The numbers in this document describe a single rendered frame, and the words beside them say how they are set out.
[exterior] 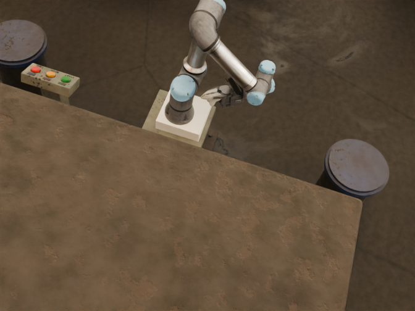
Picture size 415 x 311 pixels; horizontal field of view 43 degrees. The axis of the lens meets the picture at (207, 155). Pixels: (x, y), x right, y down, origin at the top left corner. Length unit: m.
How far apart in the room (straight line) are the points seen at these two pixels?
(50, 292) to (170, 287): 0.18
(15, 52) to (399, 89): 2.36
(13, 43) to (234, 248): 2.27
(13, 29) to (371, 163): 1.97
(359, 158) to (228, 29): 1.43
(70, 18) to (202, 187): 2.85
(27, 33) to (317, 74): 1.79
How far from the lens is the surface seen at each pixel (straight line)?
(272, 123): 3.21
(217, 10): 2.31
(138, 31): 3.57
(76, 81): 2.54
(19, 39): 2.98
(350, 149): 2.70
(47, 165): 0.93
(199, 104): 2.75
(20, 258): 0.86
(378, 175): 2.68
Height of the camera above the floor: 2.55
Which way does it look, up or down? 58 degrees down
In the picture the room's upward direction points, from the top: 12 degrees clockwise
